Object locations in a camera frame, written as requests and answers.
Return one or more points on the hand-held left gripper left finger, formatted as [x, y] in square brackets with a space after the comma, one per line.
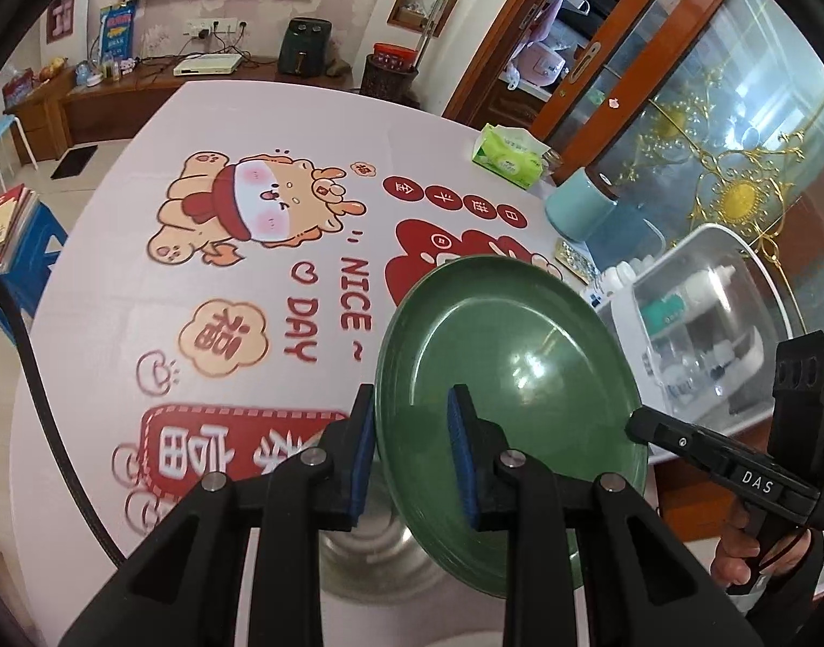
[363, 445]

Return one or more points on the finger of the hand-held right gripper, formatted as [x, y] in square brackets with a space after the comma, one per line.
[668, 435]

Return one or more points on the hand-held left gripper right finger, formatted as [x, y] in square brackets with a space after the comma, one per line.
[462, 458]

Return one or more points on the green plate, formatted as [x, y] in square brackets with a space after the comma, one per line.
[520, 364]

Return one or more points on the large steel bowl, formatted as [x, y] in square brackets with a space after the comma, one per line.
[371, 559]

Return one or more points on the person's right hand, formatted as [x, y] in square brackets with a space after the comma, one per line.
[730, 556]

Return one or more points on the white sterilizer cabinet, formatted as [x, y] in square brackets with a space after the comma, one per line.
[708, 323]

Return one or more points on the small white bottle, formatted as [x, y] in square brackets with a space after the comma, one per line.
[614, 280]

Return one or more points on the pink printed tablecloth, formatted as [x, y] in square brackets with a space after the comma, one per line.
[183, 323]

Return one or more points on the teal cup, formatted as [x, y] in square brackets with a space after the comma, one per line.
[574, 207]

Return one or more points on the green tissue pack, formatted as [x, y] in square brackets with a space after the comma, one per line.
[510, 156]

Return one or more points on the dark wicker basket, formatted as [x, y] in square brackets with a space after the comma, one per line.
[390, 71]

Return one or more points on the blue plastic stool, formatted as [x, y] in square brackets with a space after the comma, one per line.
[34, 263]

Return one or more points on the pink rice cooker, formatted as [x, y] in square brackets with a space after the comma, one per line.
[540, 66]

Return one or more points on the black air fryer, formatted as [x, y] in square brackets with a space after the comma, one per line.
[304, 47]

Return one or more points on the black door mat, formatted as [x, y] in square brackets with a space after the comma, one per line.
[75, 163]

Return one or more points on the white set-top box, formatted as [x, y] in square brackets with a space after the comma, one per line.
[206, 65]

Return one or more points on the wooden framed glass door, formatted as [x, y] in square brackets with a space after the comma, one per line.
[628, 20]

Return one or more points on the wooden tv cabinet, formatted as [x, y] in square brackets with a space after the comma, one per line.
[115, 108]

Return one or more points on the stack of books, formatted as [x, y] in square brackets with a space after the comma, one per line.
[4, 222]

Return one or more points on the blue printed poster box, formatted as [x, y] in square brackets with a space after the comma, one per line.
[117, 30]

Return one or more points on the pink gift box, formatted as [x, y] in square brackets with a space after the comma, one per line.
[18, 91]

